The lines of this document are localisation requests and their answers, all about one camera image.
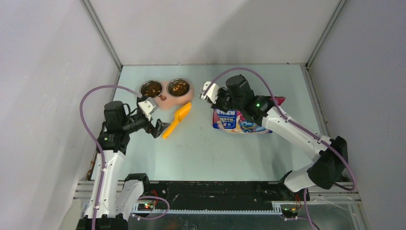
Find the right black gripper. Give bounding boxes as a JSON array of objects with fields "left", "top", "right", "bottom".
[{"left": 208, "top": 87, "right": 243, "bottom": 113}]

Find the colourful cat food bag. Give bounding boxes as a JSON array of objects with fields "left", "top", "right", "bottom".
[{"left": 212, "top": 103, "right": 273, "bottom": 134}]

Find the yellow plastic scoop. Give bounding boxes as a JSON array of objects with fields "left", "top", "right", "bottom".
[{"left": 162, "top": 102, "right": 192, "bottom": 139}]

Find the pink double pet bowl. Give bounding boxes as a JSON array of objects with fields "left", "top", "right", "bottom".
[{"left": 139, "top": 78, "right": 194, "bottom": 110}]

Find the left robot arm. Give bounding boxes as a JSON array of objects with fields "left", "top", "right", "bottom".
[{"left": 77, "top": 98, "right": 169, "bottom": 230}]

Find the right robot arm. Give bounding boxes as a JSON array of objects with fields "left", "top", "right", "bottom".
[{"left": 201, "top": 75, "right": 348, "bottom": 200}]

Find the brown pet food kibble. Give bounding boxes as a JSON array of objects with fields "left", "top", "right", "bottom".
[{"left": 140, "top": 80, "right": 163, "bottom": 98}]

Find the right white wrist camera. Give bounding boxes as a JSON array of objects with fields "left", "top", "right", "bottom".
[{"left": 200, "top": 81, "right": 220, "bottom": 104}]

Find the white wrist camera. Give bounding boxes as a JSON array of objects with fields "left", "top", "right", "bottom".
[
  {"left": 137, "top": 97, "right": 159, "bottom": 121},
  {"left": 200, "top": 81, "right": 220, "bottom": 104}
]

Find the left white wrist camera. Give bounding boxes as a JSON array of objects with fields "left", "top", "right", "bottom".
[{"left": 137, "top": 97, "right": 159, "bottom": 121}]

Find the white cable duct strip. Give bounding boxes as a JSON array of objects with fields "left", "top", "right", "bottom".
[{"left": 131, "top": 203, "right": 282, "bottom": 215}]

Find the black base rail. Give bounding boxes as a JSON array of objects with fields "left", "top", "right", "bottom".
[{"left": 144, "top": 181, "right": 310, "bottom": 210}]

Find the right aluminium frame post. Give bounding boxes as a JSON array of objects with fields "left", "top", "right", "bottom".
[{"left": 305, "top": 0, "right": 348, "bottom": 70}]

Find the aluminium frame post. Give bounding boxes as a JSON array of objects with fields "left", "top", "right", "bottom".
[
  {"left": 80, "top": 0, "right": 123, "bottom": 71},
  {"left": 305, "top": 0, "right": 348, "bottom": 70}
]

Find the left aluminium frame post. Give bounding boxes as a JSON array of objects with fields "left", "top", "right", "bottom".
[{"left": 80, "top": 0, "right": 123, "bottom": 71}]

